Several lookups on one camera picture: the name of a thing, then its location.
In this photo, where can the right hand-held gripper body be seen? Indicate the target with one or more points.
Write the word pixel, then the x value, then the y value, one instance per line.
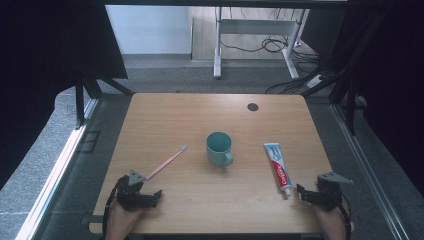
pixel 330 193

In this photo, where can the black curtain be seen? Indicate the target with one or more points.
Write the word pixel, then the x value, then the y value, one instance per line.
pixel 43 66
pixel 393 83

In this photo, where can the black metal stand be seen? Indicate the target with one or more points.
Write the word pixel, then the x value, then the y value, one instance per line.
pixel 350 100
pixel 80 100

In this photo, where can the black table bracket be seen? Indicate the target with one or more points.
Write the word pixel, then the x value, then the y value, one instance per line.
pixel 87 220

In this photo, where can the white red blue toothpaste tube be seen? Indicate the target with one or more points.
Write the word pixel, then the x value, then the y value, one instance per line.
pixel 278 167

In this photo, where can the dark round table grommet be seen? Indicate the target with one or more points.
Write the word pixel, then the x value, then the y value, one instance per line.
pixel 252 107

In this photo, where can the person's right hand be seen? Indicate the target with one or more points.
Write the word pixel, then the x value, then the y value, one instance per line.
pixel 331 224

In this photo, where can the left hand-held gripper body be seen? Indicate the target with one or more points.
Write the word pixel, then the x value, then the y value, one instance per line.
pixel 128 198

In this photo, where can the aluminium rail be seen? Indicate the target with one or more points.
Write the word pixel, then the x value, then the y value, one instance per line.
pixel 366 170
pixel 50 180

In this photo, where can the white desk frame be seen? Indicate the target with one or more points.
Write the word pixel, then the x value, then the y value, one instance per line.
pixel 255 26

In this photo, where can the green cup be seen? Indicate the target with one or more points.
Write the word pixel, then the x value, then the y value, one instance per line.
pixel 218 150

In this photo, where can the white power strip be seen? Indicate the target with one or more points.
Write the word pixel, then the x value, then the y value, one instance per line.
pixel 314 81

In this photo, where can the pink toothbrush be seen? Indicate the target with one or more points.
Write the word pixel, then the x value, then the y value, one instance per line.
pixel 165 163

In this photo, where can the person's left hand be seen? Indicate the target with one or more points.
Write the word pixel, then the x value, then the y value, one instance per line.
pixel 120 220

